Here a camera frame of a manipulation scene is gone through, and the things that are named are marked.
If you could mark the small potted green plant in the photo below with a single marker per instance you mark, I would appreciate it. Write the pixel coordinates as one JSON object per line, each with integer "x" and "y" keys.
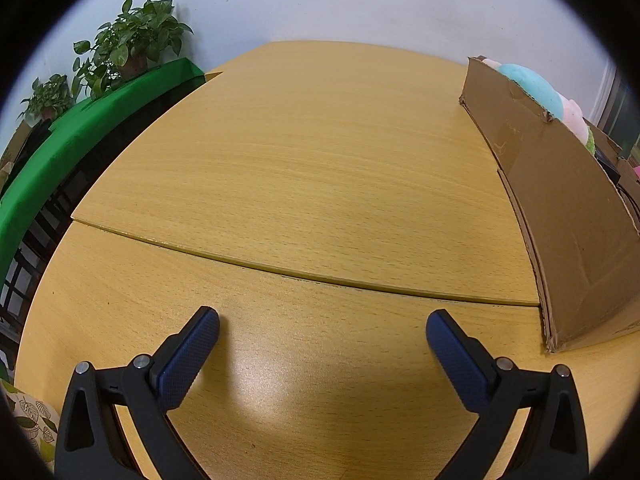
{"x": 50, "y": 95}

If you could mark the black metal rack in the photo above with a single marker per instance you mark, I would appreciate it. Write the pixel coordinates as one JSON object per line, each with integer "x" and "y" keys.
{"x": 35, "y": 240}

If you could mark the wooden desk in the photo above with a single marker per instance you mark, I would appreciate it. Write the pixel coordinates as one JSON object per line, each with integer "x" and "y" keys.
{"x": 300, "y": 185}

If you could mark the pastel plush toy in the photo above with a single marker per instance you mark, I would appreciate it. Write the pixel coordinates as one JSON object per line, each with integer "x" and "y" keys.
{"x": 530, "y": 82}

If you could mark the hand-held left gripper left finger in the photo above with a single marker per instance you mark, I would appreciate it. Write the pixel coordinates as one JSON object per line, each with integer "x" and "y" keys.
{"x": 187, "y": 355}

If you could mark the leaf print cushion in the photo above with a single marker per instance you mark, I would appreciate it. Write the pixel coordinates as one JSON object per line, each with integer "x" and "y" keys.
{"x": 35, "y": 420}

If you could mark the brown cardboard box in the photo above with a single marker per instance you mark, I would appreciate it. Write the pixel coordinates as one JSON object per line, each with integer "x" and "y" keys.
{"x": 560, "y": 220}

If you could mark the large potted green plant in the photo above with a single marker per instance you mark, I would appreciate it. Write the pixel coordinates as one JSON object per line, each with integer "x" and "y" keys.
{"x": 135, "y": 35}

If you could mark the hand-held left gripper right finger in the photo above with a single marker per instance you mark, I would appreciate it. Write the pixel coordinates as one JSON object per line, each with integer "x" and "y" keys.
{"x": 457, "y": 360}

